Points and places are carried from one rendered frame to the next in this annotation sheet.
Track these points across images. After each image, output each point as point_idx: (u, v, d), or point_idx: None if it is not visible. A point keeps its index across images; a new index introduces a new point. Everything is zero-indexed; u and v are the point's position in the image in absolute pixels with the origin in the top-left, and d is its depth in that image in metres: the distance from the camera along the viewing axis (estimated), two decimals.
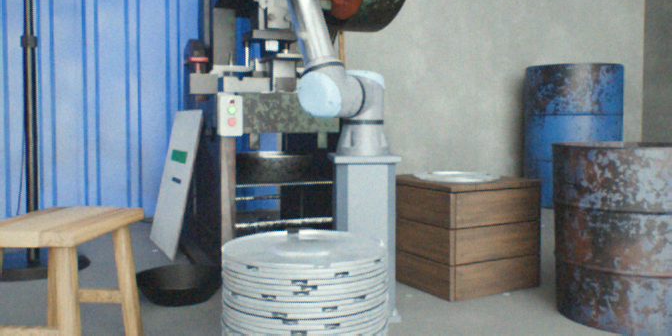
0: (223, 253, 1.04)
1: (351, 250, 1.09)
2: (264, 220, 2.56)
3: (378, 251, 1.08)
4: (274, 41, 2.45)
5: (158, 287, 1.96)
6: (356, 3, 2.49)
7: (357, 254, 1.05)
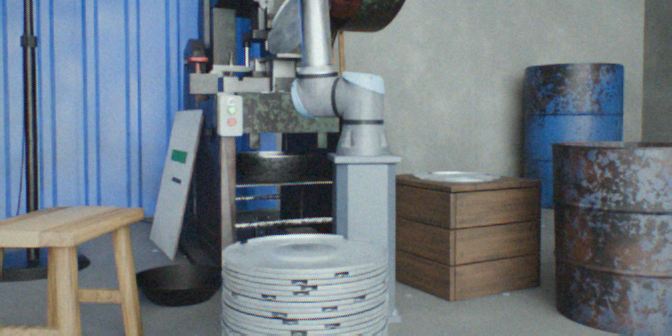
0: None
1: (282, 30, 2.16)
2: (264, 220, 2.56)
3: (272, 38, 2.15)
4: None
5: (158, 287, 1.96)
6: None
7: (278, 39, 2.19)
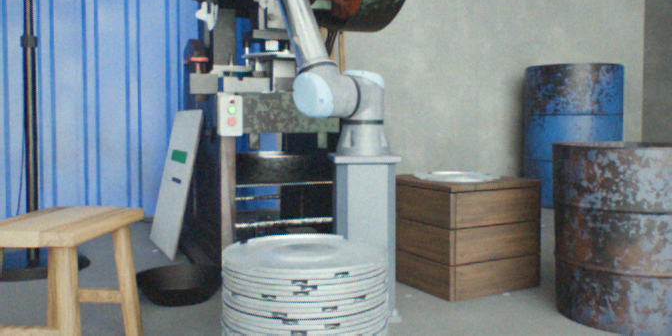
0: None
1: (258, 58, 2.34)
2: (264, 220, 2.56)
3: (246, 58, 2.35)
4: (274, 41, 2.45)
5: (158, 287, 1.96)
6: None
7: (255, 59, 2.38)
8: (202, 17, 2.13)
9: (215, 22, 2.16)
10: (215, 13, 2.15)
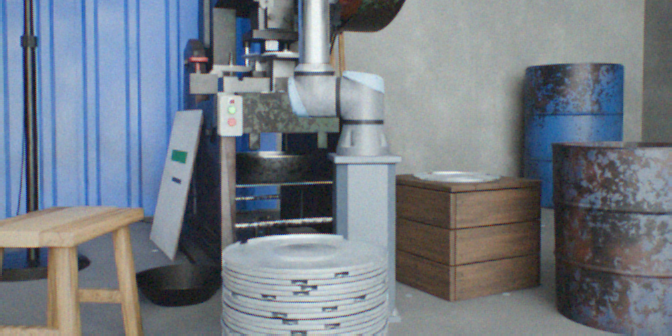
0: (245, 58, 2.39)
1: None
2: (264, 220, 2.56)
3: None
4: (274, 41, 2.45)
5: (158, 287, 1.96)
6: None
7: None
8: None
9: None
10: None
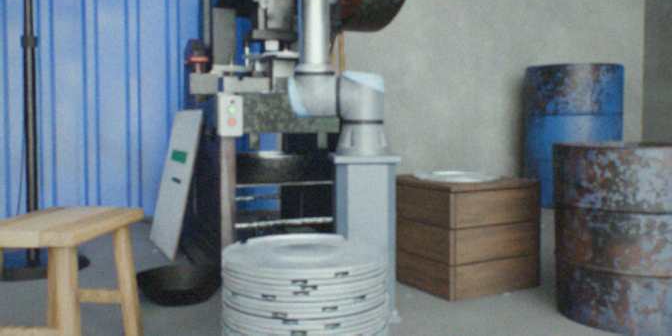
0: (265, 53, 2.21)
1: None
2: (264, 220, 2.56)
3: None
4: (274, 41, 2.45)
5: (158, 287, 1.96)
6: None
7: None
8: None
9: None
10: None
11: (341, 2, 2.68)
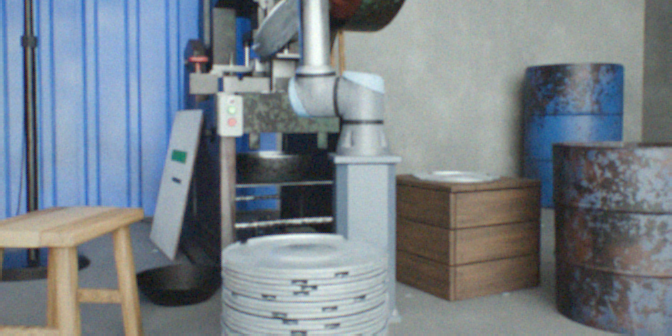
0: None
1: (283, 37, 2.34)
2: (264, 220, 2.56)
3: (286, 40, 2.38)
4: None
5: (158, 287, 1.96)
6: (342, 12, 2.63)
7: (290, 31, 2.36)
8: None
9: None
10: None
11: None
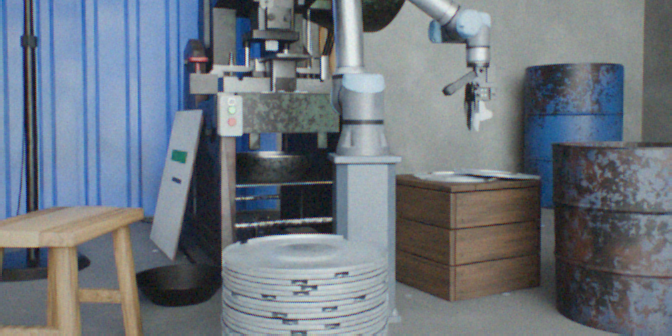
0: (481, 174, 2.03)
1: None
2: (264, 220, 2.56)
3: (522, 176, 2.21)
4: (274, 41, 2.45)
5: (158, 287, 1.96)
6: None
7: None
8: None
9: (473, 121, 1.91)
10: (472, 111, 1.92)
11: None
